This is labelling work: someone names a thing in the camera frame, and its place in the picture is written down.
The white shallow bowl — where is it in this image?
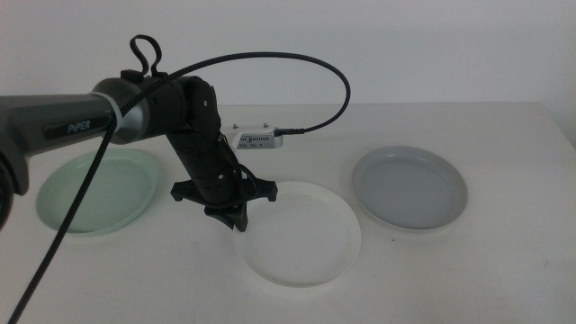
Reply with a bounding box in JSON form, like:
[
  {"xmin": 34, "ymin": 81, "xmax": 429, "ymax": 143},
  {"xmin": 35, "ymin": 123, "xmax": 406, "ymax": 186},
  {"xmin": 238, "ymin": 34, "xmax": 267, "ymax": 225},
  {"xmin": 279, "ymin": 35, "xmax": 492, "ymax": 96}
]
[{"xmin": 232, "ymin": 181, "xmax": 363, "ymax": 289}]

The pale green shallow bowl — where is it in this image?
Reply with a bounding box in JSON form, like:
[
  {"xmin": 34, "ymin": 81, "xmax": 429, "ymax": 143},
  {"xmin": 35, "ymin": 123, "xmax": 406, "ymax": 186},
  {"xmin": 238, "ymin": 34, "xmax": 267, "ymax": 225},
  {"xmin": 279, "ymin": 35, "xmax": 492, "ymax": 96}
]
[{"xmin": 35, "ymin": 148, "xmax": 159, "ymax": 238}]

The grey shallow bowl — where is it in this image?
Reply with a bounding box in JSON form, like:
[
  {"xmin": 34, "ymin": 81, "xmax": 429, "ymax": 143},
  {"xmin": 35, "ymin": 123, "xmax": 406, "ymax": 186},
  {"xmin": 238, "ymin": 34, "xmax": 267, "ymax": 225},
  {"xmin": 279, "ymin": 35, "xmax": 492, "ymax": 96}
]
[{"xmin": 351, "ymin": 145, "xmax": 469, "ymax": 232}]

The thin black looped cable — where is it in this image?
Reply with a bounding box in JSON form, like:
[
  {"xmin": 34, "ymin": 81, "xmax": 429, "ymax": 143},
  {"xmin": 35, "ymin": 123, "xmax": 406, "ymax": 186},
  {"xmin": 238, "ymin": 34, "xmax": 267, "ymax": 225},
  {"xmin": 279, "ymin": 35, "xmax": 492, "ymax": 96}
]
[{"xmin": 129, "ymin": 34, "xmax": 164, "ymax": 77}]

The black braided camera cable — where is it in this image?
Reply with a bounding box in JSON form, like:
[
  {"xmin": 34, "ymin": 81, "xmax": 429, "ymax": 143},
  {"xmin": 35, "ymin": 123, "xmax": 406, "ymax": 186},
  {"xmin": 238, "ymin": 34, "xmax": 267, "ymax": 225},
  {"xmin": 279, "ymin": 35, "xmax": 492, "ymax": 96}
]
[{"xmin": 6, "ymin": 50, "xmax": 353, "ymax": 324}]

